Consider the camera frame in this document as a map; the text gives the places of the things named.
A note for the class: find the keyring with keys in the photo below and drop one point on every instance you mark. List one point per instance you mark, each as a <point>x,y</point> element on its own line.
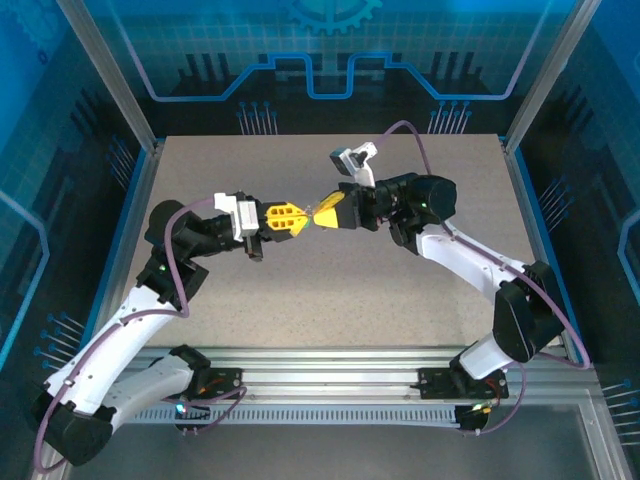
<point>307,221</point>

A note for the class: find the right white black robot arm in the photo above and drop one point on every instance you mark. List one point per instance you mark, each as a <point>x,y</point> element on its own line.
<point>465,260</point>

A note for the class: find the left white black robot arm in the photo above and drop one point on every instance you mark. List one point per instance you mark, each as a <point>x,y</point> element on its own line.
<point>115,335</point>

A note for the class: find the grey metal front panel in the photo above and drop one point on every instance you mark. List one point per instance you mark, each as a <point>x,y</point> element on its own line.
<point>325,450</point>

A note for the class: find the aluminium table side rail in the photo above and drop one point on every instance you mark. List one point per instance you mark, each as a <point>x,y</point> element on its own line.
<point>527,200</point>
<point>144,185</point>

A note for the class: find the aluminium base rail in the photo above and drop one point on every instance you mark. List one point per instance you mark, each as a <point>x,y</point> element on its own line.
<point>325,370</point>

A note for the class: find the aluminium frame post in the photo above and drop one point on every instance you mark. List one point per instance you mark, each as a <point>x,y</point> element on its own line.
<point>551,75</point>
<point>112,75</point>

